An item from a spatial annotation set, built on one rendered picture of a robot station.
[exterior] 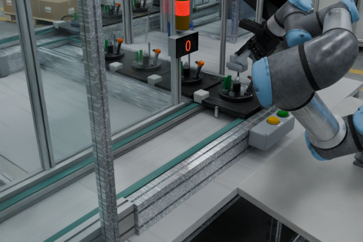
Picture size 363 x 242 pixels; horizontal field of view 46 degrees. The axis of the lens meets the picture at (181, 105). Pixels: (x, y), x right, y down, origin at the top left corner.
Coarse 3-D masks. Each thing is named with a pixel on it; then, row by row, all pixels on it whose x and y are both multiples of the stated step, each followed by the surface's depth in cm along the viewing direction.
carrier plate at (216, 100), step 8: (216, 88) 176; (216, 96) 169; (256, 96) 169; (208, 104) 164; (216, 104) 162; (224, 104) 162; (232, 104) 162; (240, 104) 162; (248, 104) 162; (256, 104) 162; (232, 112) 158; (240, 112) 156; (248, 112) 156
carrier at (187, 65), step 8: (184, 64) 181; (184, 72) 182; (192, 72) 186; (200, 72) 192; (184, 80) 178; (192, 80) 178; (200, 80) 180; (208, 80) 183; (216, 80) 183; (184, 88) 176; (192, 88) 176; (200, 88) 176; (208, 88) 177; (192, 96) 170
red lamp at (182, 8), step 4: (176, 4) 145; (180, 4) 145; (184, 4) 145; (188, 4) 146; (176, 8) 146; (180, 8) 145; (184, 8) 145; (188, 8) 146; (176, 12) 147; (180, 12) 146; (184, 12) 146; (188, 12) 147
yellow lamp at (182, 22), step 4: (176, 16) 147; (180, 16) 146; (184, 16) 146; (188, 16) 147; (176, 20) 148; (180, 20) 147; (184, 20) 147; (188, 20) 148; (176, 24) 149; (180, 24) 148; (184, 24) 148; (188, 24) 149; (176, 28) 149; (180, 28) 148; (184, 28) 148; (188, 28) 149
